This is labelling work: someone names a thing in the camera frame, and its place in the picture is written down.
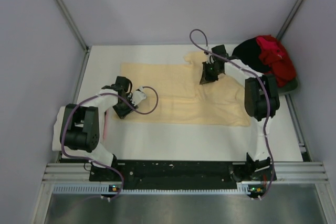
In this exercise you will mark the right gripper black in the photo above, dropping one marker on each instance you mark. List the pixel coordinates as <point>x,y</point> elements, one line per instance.
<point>205,78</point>

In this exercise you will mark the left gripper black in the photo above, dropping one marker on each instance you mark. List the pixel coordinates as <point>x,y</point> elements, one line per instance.
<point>123,113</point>

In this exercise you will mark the cream yellow t shirt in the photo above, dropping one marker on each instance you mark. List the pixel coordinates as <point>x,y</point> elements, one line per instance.
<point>178,98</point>

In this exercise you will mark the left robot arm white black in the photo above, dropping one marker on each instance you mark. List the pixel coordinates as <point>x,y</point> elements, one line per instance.
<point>82,127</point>

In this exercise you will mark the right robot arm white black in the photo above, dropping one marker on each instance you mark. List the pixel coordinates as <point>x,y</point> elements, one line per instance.
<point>261,101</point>

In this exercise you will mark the black t shirt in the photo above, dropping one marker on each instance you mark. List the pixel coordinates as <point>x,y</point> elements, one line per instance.
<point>248,52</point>

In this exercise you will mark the red t shirt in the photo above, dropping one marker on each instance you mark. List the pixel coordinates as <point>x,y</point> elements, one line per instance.
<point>274,55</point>

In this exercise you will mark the grey plastic tray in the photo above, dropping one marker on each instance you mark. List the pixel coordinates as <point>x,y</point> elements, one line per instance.
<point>288,87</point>

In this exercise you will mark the white printed folded shirt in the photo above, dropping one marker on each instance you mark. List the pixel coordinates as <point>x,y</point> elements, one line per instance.
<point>56,144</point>

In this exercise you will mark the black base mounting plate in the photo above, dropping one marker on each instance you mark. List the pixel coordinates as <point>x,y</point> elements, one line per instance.
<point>182,175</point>

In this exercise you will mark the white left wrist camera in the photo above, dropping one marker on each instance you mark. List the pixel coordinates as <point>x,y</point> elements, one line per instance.
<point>137,96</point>

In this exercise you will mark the grey slotted cable duct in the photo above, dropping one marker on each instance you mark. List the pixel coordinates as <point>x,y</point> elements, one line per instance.
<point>91,189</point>

